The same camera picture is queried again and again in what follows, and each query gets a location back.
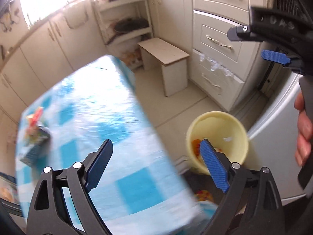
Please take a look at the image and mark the dark blue carton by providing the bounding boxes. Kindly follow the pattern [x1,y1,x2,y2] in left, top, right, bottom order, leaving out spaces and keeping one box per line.
[20,125,52,164]

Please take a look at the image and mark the bag of food packets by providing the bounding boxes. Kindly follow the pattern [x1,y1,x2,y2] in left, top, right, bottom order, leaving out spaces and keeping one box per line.
[122,51,142,66]

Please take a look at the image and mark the black round pan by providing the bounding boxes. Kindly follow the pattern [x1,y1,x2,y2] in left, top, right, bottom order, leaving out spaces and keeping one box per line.
[114,17,150,33]

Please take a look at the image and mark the white drawer cabinet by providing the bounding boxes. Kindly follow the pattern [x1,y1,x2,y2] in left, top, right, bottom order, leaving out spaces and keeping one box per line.
[188,0,277,112]

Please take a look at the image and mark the white hanging cloth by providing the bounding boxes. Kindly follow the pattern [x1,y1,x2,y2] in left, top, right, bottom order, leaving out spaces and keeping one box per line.
[65,4,90,28]

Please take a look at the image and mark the white shelf rack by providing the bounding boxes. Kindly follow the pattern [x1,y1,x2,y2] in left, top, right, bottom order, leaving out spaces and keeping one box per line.
[94,0,154,70]

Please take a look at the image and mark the metal drawer handle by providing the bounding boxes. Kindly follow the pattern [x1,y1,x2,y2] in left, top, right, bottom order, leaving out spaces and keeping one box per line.
[201,73,222,87]
[206,35,233,49]

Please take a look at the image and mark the cream kitchen counter cabinets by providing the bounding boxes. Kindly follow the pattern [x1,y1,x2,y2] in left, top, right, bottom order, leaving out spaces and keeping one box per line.
[0,0,115,128]

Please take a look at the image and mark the white refrigerator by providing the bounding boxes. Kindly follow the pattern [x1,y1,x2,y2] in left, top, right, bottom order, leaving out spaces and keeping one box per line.
[245,73,309,201]

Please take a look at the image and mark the bright window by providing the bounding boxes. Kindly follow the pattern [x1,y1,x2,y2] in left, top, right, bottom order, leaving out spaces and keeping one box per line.
[18,0,91,27]

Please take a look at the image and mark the yellow plastic bin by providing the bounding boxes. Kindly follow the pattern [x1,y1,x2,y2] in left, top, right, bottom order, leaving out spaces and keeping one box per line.
[186,111,249,175]

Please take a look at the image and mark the clear plastic tape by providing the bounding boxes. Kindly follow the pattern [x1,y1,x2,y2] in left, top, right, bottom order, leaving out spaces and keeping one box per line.
[198,52,236,77]

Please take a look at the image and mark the orange peel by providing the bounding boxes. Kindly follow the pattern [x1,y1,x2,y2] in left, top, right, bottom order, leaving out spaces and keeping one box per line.
[192,139,202,157]

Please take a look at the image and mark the wall utensil rack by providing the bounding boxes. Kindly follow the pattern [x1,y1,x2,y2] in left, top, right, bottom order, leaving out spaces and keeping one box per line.
[0,2,21,32]

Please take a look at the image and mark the blue checkered tablecloth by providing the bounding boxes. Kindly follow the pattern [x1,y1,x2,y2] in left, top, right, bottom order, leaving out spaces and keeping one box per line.
[15,55,218,235]

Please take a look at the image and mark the white wooden stool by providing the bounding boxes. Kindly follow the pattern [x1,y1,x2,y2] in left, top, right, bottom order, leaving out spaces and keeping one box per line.
[137,38,190,97]

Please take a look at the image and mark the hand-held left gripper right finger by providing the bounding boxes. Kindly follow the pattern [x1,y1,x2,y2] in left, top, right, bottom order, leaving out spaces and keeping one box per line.
[200,139,285,235]

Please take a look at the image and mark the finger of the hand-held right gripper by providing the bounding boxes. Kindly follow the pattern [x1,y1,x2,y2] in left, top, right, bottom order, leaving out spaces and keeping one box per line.
[261,50,304,74]
[227,26,252,41]

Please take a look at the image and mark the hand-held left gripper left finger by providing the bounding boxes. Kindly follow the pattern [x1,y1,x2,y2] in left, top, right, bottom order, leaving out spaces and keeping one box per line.
[26,139,113,235]

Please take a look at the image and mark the person's right hand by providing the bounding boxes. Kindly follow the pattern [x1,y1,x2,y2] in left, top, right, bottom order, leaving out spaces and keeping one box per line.
[295,94,313,165]

